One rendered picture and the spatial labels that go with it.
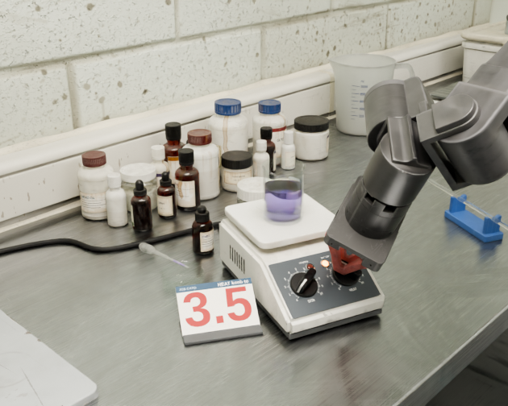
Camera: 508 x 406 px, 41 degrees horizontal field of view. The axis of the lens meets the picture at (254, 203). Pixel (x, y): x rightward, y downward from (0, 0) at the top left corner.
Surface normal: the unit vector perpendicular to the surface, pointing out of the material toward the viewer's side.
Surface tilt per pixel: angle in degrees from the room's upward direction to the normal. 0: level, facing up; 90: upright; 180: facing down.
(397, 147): 30
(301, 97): 90
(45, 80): 90
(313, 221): 0
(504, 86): 41
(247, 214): 0
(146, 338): 0
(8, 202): 90
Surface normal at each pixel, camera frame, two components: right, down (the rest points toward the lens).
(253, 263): -0.90, 0.18
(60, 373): 0.00, -0.91
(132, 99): 0.72, 0.28
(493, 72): -0.58, -0.56
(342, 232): 0.22, -0.62
